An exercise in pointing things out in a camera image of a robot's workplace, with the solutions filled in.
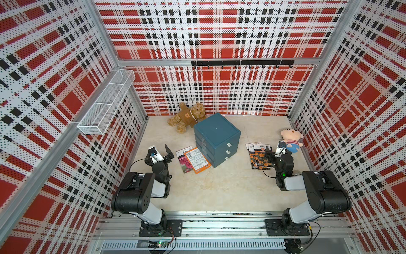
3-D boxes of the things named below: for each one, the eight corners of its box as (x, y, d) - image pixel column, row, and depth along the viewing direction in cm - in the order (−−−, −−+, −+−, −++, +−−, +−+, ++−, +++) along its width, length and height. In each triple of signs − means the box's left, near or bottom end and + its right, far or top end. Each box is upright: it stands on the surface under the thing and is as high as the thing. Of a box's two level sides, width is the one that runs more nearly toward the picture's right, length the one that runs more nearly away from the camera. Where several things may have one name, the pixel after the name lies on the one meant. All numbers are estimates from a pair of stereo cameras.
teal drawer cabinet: (216, 172, 94) (217, 152, 77) (196, 147, 106) (192, 125, 88) (238, 156, 101) (244, 135, 84) (217, 134, 113) (217, 111, 95)
